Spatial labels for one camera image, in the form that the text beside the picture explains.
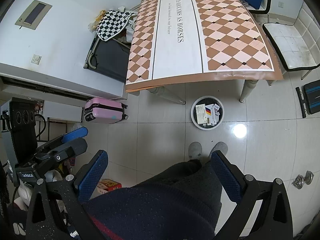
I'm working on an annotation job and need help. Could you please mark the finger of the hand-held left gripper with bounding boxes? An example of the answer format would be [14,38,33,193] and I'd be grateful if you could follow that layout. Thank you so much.
[56,138,88,165]
[37,127,88,153]

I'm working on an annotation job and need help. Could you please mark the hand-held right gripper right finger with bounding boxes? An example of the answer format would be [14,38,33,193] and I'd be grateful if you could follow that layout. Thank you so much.
[211,150,293,240]

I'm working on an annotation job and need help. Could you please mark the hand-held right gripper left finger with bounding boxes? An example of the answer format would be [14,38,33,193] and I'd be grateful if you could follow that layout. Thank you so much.
[25,150,108,240]

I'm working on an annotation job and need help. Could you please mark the round white trash bin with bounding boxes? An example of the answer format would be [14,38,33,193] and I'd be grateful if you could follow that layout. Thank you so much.
[191,96,224,130]

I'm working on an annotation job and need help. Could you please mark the red yellow cardboard box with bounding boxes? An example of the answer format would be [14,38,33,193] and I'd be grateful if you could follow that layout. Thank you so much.
[96,179,123,197]

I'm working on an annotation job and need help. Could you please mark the person's right grey slipper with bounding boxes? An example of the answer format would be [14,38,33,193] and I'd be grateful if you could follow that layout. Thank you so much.
[209,142,228,159]

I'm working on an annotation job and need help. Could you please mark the person's grey slipper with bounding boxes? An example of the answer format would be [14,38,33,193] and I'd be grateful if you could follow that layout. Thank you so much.
[187,142,203,160]
[209,142,228,159]

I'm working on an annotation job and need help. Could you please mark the pink suitcase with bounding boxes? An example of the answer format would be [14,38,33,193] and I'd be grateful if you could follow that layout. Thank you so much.
[84,97,128,124]

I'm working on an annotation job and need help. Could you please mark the person's black pants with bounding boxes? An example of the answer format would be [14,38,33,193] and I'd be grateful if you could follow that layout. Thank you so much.
[132,158,223,207]

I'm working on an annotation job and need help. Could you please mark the person's left grey slipper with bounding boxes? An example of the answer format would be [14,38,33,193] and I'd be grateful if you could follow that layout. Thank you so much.
[187,142,203,160]

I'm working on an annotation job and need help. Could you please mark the black bin liner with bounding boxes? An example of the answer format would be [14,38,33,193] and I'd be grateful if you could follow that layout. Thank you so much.
[194,99,222,128]

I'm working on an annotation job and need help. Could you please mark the striped medicine box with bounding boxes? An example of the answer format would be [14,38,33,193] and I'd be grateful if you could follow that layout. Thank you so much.
[204,104,218,126]

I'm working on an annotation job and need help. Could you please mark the white medicine box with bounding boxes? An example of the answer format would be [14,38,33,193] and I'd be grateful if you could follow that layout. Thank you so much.
[196,104,207,125]

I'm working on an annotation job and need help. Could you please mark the person's dark navy sweater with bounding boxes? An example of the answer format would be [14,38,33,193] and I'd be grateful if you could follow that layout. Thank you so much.
[82,181,222,240]

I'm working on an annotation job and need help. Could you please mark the metal dumbbell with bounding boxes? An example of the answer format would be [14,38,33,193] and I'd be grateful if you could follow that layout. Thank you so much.
[292,170,315,189]

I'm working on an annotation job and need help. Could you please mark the white table leg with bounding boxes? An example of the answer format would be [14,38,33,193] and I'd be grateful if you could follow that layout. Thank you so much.
[239,79,258,103]
[150,86,186,105]

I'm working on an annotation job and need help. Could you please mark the yellow plastic bag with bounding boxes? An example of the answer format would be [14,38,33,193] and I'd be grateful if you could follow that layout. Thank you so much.
[88,9,107,32]

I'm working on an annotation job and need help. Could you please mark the black white checkered bag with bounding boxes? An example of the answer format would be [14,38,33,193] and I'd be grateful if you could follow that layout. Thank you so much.
[96,10,138,42]

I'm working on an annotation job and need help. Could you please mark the black blue step board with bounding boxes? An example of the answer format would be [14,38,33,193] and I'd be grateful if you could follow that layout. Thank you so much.
[295,80,320,118]

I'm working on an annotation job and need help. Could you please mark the table with checkered tablecloth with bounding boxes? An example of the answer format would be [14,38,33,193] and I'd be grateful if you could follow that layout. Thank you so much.
[125,0,284,93]

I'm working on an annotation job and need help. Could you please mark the black cable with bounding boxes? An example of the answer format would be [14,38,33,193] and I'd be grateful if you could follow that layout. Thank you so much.
[34,113,47,142]

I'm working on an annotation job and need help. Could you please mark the black case with beige frame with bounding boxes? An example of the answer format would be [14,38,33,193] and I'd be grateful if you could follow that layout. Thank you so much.
[84,34,130,83]

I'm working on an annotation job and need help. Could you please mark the grey electrical wall panel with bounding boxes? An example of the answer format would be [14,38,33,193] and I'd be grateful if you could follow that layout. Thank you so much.
[15,0,52,29]

